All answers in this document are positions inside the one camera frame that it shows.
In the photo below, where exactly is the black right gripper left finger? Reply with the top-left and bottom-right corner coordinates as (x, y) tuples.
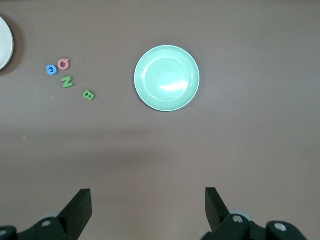
(57, 188), (93, 240)

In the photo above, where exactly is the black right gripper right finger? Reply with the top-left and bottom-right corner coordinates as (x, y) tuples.
(205, 187), (230, 234)

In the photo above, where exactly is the green capital letter B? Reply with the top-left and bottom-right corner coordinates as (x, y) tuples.
(82, 90), (96, 101)

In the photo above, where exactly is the green capital letter N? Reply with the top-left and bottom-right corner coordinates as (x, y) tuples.
(60, 76), (76, 89)

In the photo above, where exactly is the blue capital letter C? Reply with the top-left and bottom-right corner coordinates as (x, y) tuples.
(45, 64), (59, 76)

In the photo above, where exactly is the pink capital letter Q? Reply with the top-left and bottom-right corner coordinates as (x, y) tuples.
(57, 58), (72, 71)

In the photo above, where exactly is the brown table cover sheet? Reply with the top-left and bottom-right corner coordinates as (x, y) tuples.
(0, 0), (320, 240)

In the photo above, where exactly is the light green round plate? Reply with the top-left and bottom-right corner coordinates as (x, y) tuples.
(133, 44), (201, 113)

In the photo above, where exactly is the cream round plate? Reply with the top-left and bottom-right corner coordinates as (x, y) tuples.
(0, 16), (15, 71)

